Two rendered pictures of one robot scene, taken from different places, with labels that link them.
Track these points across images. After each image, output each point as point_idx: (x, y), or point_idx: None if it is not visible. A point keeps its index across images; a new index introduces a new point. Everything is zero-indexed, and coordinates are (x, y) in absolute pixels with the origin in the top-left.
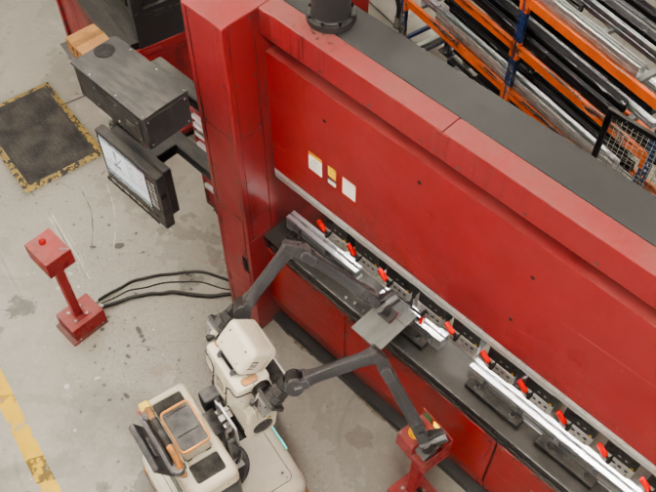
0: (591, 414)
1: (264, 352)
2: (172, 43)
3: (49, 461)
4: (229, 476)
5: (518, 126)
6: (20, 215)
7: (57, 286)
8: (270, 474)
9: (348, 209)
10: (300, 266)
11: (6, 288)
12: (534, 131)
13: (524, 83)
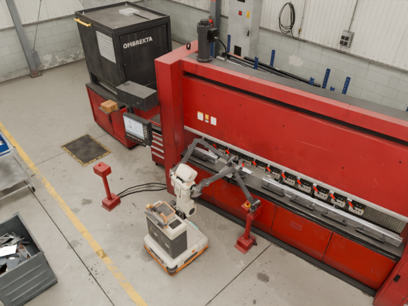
0: (309, 176)
1: (193, 172)
2: None
3: (104, 251)
4: (184, 226)
5: (271, 76)
6: (82, 173)
7: (99, 193)
8: (194, 237)
9: (212, 130)
10: (195, 161)
11: (79, 196)
12: (276, 77)
13: None
